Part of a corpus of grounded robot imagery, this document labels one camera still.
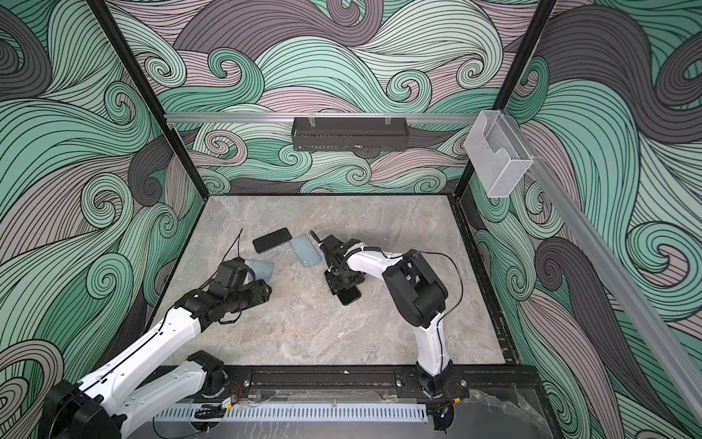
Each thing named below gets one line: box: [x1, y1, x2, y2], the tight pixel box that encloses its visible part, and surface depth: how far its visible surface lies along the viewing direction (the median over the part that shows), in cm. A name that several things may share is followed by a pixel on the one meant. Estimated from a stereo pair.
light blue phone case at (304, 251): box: [288, 233, 323, 268], surface depth 105 cm
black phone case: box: [336, 286, 362, 307], surface depth 90 cm
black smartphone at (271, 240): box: [252, 227, 293, 254], surface depth 108 cm
